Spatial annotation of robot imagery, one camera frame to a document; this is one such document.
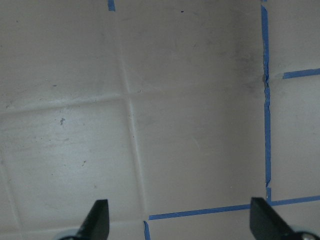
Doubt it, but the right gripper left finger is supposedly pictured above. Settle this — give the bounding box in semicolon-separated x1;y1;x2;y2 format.
60;199;110;240

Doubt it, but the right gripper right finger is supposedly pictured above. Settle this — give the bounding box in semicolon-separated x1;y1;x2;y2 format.
249;197;320;240

